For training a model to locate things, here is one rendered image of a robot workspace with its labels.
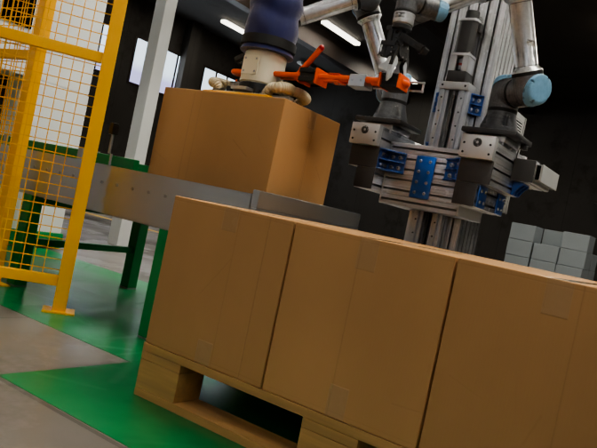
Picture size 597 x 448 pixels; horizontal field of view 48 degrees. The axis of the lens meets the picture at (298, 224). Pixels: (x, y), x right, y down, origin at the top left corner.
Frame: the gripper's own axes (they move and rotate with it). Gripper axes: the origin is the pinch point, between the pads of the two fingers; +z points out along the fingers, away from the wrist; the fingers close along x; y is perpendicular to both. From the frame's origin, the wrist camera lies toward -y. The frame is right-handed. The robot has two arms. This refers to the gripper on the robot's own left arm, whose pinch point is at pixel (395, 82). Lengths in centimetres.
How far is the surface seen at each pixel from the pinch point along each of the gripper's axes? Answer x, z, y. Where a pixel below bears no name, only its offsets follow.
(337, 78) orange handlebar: 3.2, 0.9, 22.3
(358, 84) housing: 3.4, 2.6, 12.6
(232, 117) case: 21, 23, 53
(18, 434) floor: 120, 109, 2
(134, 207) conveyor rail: 35, 63, 78
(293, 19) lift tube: 0, -22, 50
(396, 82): 3.5, 0.8, -2.4
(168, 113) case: 22, 24, 85
